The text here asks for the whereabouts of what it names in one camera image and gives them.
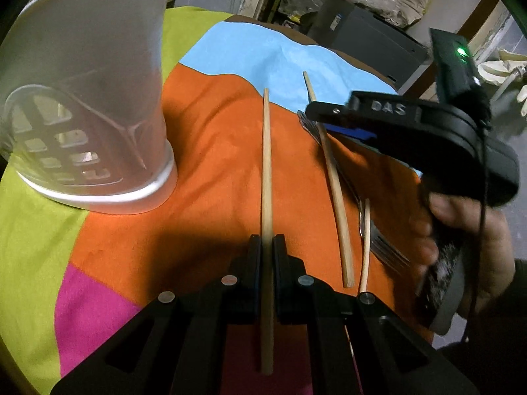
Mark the multicoloured patchwork cloth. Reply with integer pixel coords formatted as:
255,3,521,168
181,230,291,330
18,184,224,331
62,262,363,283
0,6,438,395

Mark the wooden chopstick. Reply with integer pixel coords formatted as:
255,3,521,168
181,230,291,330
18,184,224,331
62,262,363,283
302,70,356,289
260,87,275,376
357,198,372,296

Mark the person's right hand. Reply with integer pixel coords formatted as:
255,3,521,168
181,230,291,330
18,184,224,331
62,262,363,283
411,191,516,318

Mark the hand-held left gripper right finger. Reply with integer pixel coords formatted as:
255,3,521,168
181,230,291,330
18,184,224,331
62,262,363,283
274,234,480,395

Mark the person's right forearm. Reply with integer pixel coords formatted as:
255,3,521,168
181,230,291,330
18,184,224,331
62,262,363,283
435,256,527,395

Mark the black cable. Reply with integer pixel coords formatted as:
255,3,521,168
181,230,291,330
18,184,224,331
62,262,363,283
464,118,491,343

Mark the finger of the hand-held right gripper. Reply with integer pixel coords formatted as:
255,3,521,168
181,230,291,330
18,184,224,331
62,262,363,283
319,120,424,175
305,92,425,127

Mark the hanging white cloth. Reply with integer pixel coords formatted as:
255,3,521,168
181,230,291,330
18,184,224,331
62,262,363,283
479,47,527,117

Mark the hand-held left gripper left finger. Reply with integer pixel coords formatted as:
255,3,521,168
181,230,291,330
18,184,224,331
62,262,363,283
49,234,262,395

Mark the metal fork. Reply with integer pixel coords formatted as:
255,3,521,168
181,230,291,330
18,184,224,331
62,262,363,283
297,109,411,276

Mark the white plastic utensil holder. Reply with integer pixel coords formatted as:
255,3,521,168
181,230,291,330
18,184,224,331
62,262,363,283
0,0,179,215

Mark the dark grey box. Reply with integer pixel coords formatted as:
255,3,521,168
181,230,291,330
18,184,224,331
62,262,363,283
302,0,430,93

